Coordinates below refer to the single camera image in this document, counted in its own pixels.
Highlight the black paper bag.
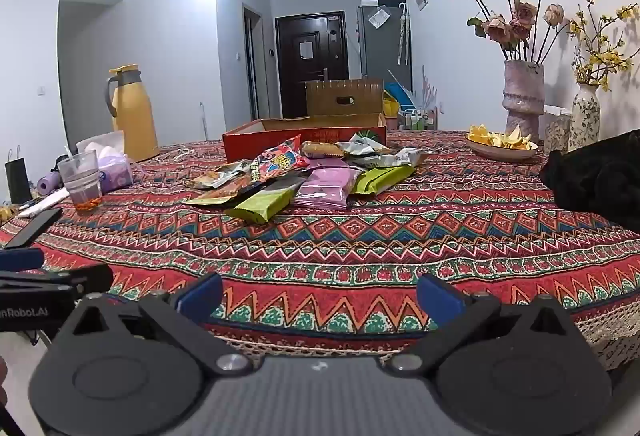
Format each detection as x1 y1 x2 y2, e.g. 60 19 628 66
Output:
5 147 32 205

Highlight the bunch of dried pink roses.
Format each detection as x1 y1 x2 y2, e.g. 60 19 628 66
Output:
446 0 571 64

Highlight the brown cardboard box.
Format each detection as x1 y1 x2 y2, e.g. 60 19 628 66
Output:
305 78 385 117

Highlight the white folded paper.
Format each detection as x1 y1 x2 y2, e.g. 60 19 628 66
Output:
17 187 68 218

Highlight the beige plate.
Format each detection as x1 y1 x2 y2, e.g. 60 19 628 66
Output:
465 131 540 162

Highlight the red cardboard box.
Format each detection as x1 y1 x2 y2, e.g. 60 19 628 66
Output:
222 113 388 164

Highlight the jar with white lid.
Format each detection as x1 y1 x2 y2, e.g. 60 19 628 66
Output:
542 105 572 153

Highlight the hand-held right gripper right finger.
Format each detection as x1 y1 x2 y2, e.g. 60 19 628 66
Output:
389 272 582 378

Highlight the black cloth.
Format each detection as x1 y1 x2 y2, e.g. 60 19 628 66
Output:
539 130 640 228

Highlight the multicoloured snack packet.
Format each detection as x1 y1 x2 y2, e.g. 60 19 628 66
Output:
248 135 312 184

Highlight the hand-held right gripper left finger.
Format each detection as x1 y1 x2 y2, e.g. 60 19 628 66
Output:
59 272 254 379

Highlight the pile of orange pieces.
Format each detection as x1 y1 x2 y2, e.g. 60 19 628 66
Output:
467 123 535 151

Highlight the patterned tablecloth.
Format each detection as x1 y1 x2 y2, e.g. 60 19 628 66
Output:
0 130 640 369

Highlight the purple rolled mat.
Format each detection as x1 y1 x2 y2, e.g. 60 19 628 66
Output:
37 172 63 196

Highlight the clear plastic cup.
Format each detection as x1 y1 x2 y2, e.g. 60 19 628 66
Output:
56 149 104 212

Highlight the green snack packet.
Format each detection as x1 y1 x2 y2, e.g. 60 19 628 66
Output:
354 164 417 197
224 178 307 225

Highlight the grey refrigerator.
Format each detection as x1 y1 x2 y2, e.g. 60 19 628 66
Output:
357 1 413 89

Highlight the dark entrance door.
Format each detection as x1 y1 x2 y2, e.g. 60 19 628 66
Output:
275 12 347 119

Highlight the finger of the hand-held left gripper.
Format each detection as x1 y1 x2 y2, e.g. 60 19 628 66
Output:
0 248 45 271
0 264 115 303

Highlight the pink ceramic vase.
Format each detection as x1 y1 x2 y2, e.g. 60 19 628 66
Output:
502 60 546 143

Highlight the interior door frame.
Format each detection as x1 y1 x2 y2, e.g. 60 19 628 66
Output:
242 3 271 119

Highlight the blue plastic board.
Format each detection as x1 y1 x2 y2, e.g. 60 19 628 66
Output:
385 83 416 109

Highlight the golden long snack packet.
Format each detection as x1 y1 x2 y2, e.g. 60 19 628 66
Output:
185 176 281 209

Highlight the purple tissue pack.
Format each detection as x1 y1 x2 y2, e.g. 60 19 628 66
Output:
76 132 135 194

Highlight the clear biscuit packet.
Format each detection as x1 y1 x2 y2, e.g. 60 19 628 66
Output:
300 141 342 160

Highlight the yellow thermos jug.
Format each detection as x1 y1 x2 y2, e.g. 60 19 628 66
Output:
104 64 161 163

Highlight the orange snack packet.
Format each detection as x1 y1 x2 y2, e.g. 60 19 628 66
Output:
185 159 251 191

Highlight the wire rack with bottles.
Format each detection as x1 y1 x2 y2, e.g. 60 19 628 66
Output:
397 106 438 132

